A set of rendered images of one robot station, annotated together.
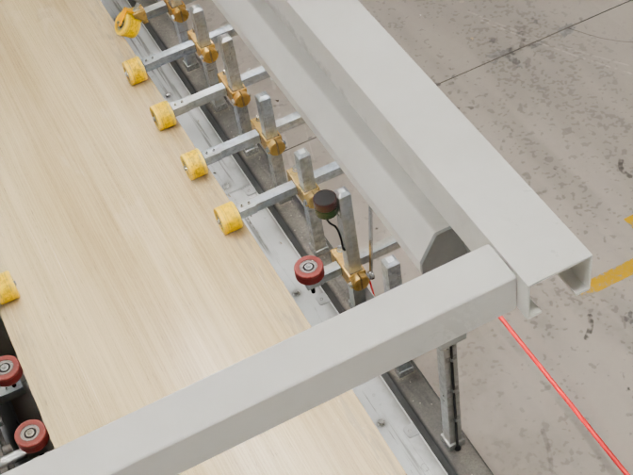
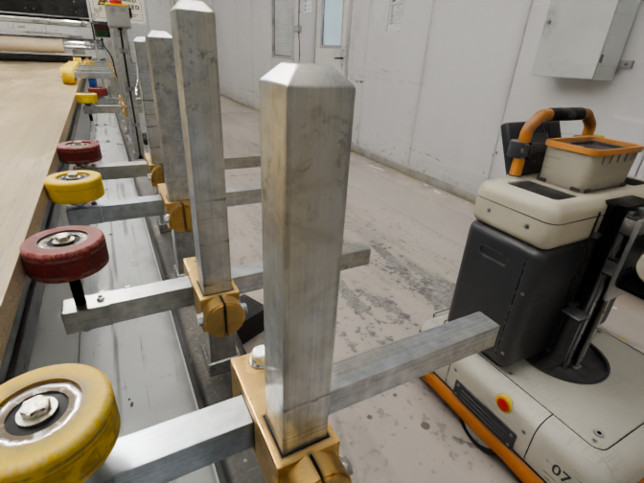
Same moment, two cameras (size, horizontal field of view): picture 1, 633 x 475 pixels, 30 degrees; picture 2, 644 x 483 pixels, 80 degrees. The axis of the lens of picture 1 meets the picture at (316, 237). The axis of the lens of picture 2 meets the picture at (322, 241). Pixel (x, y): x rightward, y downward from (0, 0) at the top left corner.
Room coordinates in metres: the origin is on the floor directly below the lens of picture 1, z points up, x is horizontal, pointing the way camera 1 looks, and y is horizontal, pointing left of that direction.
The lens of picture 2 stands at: (-0.02, -0.70, 1.11)
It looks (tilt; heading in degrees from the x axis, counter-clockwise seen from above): 26 degrees down; 349
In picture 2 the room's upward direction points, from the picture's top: 3 degrees clockwise
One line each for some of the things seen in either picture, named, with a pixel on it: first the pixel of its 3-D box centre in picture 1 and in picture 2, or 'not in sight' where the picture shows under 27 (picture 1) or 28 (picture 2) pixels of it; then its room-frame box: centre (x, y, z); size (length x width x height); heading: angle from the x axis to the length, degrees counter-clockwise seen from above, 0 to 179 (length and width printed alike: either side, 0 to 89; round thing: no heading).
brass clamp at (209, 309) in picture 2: not in sight; (212, 292); (0.43, -0.64, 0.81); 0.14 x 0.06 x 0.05; 19
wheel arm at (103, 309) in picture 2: not in sight; (241, 280); (0.47, -0.68, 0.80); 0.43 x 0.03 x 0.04; 109
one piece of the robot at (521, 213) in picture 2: not in sight; (562, 255); (0.88, -1.63, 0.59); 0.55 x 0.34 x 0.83; 109
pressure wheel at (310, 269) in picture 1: (311, 278); (99, 100); (2.07, 0.03, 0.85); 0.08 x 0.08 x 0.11
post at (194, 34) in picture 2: not in sight; (211, 234); (0.41, -0.65, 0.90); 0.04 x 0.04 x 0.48; 19
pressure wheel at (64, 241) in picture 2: not in sight; (74, 279); (0.40, -0.49, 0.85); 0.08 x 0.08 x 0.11
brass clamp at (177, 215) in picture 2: not in sight; (177, 206); (0.67, -0.56, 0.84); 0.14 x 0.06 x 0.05; 19
